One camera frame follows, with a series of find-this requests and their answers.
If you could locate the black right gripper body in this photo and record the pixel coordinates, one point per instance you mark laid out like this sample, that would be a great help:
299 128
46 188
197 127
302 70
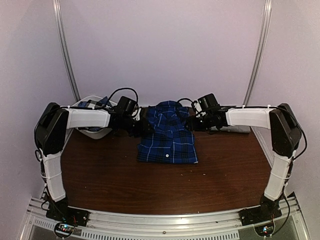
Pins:
202 125

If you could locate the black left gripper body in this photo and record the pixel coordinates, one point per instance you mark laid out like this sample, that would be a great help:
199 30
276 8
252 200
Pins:
134 129

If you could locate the blue plaid long sleeve shirt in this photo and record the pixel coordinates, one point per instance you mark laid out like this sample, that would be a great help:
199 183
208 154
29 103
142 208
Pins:
170 142

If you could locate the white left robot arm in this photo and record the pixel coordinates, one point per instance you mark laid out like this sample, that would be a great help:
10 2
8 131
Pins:
51 131

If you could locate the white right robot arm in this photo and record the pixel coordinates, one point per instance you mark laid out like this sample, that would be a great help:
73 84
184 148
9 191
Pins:
286 134

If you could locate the folded grey shirt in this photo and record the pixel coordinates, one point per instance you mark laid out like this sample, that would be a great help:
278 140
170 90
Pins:
236 129

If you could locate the white plastic laundry basket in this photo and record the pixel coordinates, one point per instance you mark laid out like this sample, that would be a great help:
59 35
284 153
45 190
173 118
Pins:
93 133

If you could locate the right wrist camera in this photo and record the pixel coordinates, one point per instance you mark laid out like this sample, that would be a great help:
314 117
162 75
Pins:
206 103

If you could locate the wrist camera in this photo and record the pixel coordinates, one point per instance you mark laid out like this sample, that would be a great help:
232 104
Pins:
127 106
206 103

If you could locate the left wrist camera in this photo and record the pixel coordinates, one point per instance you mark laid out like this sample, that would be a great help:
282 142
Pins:
127 106

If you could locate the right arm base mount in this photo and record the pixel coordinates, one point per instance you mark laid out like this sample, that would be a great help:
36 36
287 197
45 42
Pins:
262 216

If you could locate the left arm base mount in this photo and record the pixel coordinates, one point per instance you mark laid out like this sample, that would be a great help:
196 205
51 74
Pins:
68 218

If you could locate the right aluminium corner post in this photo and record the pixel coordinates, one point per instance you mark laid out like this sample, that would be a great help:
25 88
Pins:
263 35

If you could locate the aluminium corner post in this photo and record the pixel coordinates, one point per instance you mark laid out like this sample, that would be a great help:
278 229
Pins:
64 49
263 35

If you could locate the aluminium front rail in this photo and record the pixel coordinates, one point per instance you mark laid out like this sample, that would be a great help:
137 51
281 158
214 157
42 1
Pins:
221 225

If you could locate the left aluminium corner post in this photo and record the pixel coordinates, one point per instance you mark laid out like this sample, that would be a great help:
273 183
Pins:
64 49

